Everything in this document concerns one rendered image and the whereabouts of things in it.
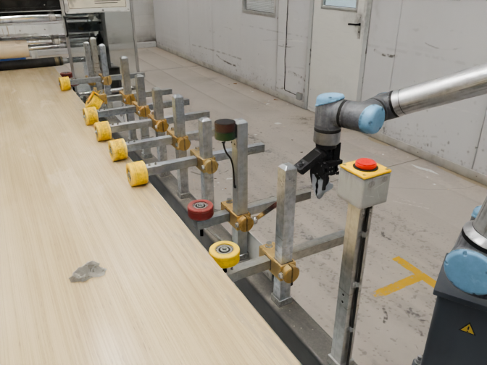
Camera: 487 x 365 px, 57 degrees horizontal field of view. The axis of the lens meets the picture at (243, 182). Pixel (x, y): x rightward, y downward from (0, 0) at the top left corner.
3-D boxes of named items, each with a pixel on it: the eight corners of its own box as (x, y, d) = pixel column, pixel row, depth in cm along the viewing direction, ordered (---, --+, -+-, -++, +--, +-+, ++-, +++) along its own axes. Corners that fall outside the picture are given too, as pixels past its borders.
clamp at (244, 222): (234, 211, 151) (233, 198, 149) (254, 229, 141) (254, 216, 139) (219, 215, 149) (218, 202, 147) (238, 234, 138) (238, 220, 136)
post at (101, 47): (113, 119, 290) (103, 43, 269) (114, 121, 287) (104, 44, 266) (108, 120, 288) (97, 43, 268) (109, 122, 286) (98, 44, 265)
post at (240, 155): (242, 253, 151) (242, 116, 130) (247, 258, 148) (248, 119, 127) (232, 256, 149) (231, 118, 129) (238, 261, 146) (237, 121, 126)
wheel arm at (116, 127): (206, 116, 214) (206, 108, 212) (210, 117, 211) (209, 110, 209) (101, 132, 192) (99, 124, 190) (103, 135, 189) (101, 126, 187)
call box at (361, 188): (361, 191, 93) (366, 156, 90) (386, 205, 88) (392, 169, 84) (335, 198, 90) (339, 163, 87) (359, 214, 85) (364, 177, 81)
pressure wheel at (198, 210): (207, 226, 147) (206, 195, 142) (218, 237, 141) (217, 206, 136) (185, 232, 144) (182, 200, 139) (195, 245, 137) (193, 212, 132)
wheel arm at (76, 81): (143, 76, 293) (143, 70, 291) (145, 77, 290) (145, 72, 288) (63, 85, 271) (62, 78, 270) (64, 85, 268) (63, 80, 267)
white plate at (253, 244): (233, 240, 157) (233, 215, 153) (272, 280, 137) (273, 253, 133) (232, 240, 157) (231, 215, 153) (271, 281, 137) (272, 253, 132)
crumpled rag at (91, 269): (100, 259, 113) (98, 251, 112) (109, 273, 108) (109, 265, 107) (64, 271, 108) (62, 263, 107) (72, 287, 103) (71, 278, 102)
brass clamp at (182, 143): (180, 139, 187) (179, 127, 185) (192, 149, 176) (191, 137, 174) (165, 141, 184) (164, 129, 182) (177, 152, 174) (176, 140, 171)
